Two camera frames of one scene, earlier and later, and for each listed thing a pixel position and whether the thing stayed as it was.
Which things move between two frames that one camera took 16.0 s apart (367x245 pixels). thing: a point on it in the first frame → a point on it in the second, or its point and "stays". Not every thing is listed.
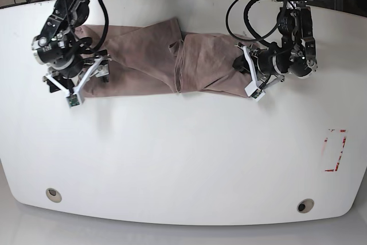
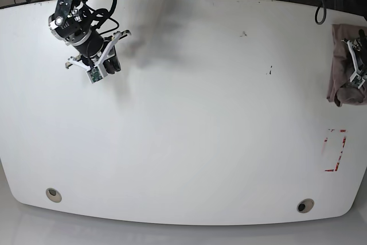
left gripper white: (104, 73) → (110, 65)
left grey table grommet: (54, 195) stays
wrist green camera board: (256, 93) → (357, 81)
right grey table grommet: (305, 205) stays
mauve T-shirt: (155, 56) → (342, 67)
